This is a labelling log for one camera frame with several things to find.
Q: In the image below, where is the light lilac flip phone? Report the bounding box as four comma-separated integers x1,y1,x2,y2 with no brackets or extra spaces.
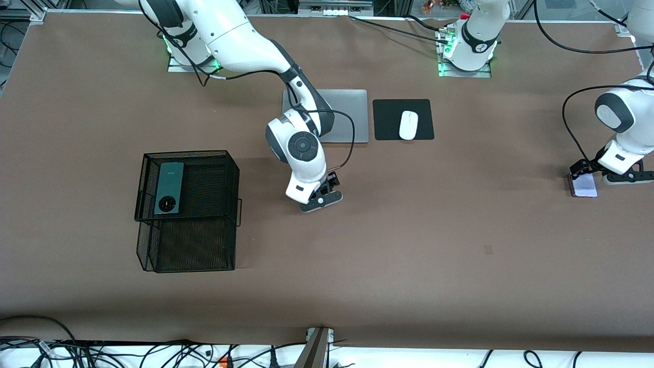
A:
569,173,599,198

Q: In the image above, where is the teal green smartphone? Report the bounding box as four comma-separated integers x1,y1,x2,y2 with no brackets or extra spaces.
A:
154,162,185,215

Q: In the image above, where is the silver closed laptop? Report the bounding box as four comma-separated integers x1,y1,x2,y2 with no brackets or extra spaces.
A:
282,89,369,144

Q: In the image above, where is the black mouse pad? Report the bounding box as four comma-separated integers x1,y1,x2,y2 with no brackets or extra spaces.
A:
372,99,435,141

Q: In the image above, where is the white computer mouse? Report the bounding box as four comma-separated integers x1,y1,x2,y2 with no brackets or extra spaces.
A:
399,110,419,141

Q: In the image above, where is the black mesh two-tier tray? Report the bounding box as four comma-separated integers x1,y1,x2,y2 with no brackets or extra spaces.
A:
134,150,242,273

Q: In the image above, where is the grey power strip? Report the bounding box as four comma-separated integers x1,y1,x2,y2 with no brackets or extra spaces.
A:
298,0,374,17

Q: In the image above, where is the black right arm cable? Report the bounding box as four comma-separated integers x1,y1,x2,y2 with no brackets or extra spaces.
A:
138,0,356,174

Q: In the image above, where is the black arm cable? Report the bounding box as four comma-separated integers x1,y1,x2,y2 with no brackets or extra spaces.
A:
138,0,356,174
533,0,654,163

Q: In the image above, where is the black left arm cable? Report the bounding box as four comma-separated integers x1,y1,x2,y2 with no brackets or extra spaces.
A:
533,0,654,163

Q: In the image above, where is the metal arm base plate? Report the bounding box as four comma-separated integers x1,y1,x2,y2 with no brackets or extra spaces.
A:
168,49,221,73
437,28,492,78

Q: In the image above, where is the long black table cable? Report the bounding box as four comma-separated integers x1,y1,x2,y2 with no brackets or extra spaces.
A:
349,15,450,44

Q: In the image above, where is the grey metal camera bracket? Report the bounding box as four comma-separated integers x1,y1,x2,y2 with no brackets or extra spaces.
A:
294,327,335,368

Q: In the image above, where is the short black table cable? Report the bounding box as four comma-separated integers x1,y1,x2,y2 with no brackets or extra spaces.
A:
406,14,445,30

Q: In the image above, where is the thick black looped cable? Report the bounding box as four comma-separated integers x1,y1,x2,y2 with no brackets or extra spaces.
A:
0,315,77,342

